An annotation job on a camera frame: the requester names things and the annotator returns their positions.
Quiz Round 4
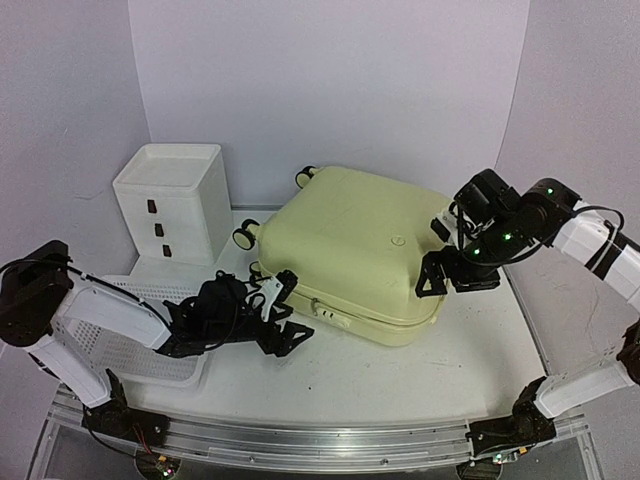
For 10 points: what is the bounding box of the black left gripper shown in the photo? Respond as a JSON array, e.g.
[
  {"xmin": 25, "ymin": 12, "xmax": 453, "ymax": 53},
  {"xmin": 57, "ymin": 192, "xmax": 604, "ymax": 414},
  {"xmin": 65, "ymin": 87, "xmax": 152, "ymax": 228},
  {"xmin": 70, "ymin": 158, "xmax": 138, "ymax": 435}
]
[{"xmin": 206, "ymin": 306, "xmax": 314, "ymax": 358}]

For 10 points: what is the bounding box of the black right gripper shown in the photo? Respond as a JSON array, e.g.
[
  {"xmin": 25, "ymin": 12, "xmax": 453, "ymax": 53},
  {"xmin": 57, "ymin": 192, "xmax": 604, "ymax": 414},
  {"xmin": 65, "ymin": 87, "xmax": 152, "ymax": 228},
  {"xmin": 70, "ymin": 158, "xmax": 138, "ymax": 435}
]
[{"xmin": 416, "ymin": 217, "xmax": 529, "ymax": 298}]

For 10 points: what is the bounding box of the pale yellow hard-shell suitcase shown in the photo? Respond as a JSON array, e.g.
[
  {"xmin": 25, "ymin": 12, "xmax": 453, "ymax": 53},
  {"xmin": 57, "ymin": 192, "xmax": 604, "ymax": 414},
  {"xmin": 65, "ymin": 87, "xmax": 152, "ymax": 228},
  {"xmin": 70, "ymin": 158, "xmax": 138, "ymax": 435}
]
[{"xmin": 232, "ymin": 166, "xmax": 450, "ymax": 347}]

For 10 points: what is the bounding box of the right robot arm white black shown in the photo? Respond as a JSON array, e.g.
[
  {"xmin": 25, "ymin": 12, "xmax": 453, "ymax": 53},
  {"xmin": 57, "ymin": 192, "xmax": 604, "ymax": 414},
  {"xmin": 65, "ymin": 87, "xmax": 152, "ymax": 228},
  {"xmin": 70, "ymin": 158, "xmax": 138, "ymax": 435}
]
[{"xmin": 411, "ymin": 249, "xmax": 637, "ymax": 421}]

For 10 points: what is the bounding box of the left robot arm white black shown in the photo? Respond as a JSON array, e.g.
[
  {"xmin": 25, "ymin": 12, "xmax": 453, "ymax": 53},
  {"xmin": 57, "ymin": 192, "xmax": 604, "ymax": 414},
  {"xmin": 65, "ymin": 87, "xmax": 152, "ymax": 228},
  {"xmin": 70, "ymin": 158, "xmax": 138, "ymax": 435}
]
[{"xmin": 1, "ymin": 240, "xmax": 314, "ymax": 437}]

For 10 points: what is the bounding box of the white three-drawer storage cabinet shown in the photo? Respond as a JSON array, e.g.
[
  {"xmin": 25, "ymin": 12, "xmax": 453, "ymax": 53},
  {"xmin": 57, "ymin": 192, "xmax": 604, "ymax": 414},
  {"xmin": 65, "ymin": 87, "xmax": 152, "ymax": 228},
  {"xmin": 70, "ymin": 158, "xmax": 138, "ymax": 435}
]
[{"xmin": 112, "ymin": 143, "xmax": 233, "ymax": 266}]

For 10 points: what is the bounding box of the white perforated plastic basket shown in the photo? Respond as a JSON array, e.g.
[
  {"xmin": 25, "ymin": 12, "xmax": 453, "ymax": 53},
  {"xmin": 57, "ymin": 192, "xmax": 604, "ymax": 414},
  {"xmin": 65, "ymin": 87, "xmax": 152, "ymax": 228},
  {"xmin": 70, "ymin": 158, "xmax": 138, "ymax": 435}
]
[{"xmin": 26, "ymin": 276, "xmax": 207, "ymax": 389}]

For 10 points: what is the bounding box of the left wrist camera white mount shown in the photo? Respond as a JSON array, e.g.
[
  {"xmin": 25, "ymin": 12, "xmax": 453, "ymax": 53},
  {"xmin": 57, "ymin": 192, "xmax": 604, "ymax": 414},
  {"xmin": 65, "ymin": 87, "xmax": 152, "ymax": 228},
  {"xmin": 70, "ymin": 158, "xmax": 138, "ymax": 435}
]
[{"xmin": 247, "ymin": 273, "xmax": 291, "ymax": 323}]

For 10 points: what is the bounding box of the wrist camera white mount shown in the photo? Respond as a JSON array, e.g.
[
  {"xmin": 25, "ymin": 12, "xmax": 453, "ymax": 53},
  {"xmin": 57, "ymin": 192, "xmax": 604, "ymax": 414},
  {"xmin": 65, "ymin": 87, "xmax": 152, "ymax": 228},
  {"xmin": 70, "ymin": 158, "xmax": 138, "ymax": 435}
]
[
  {"xmin": 247, "ymin": 273, "xmax": 291, "ymax": 323},
  {"xmin": 430, "ymin": 201, "xmax": 480, "ymax": 250}
]

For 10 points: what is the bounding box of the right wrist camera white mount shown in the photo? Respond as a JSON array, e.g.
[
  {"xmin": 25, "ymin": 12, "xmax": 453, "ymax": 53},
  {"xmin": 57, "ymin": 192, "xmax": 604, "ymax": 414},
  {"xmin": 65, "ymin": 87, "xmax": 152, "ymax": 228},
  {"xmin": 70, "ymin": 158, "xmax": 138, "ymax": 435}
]
[{"xmin": 430, "ymin": 201, "xmax": 480, "ymax": 250}]

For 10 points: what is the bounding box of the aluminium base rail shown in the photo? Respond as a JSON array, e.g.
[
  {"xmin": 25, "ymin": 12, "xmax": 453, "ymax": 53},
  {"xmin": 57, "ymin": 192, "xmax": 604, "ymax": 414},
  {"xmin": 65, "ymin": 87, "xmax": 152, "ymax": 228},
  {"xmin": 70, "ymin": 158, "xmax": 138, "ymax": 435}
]
[{"xmin": 49, "ymin": 384, "xmax": 586, "ymax": 466}]

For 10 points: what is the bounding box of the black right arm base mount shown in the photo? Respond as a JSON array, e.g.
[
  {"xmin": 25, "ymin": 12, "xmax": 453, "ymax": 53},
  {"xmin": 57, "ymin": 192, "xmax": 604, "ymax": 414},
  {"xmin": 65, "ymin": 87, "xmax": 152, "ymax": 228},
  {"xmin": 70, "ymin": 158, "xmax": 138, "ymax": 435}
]
[{"xmin": 465, "ymin": 377, "xmax": 556, "ymax": 458}]

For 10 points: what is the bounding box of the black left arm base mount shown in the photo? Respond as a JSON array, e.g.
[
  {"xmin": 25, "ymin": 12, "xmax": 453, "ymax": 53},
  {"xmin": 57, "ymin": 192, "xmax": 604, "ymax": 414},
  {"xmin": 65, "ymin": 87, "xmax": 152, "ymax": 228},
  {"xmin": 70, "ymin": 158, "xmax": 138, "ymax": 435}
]
[{"xmin": 82, "ymin": 369, "xmax": 170, "ymax": 447}]

